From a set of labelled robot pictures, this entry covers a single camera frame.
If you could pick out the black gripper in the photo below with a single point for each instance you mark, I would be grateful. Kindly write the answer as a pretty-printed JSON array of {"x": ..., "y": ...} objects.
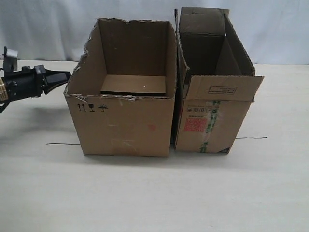
[{"x": 28, "y": 82}]

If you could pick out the torn cardboard box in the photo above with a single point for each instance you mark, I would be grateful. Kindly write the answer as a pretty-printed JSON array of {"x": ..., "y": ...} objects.
[{"x": 121, "y": 94}]

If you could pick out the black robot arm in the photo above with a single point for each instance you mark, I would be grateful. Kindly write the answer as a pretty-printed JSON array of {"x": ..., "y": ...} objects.
[{"x": 10, "y": 58}]

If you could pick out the tall taped cardboard box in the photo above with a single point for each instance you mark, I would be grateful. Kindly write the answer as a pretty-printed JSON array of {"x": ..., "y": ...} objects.
[{"x": 216, "y": 79}]

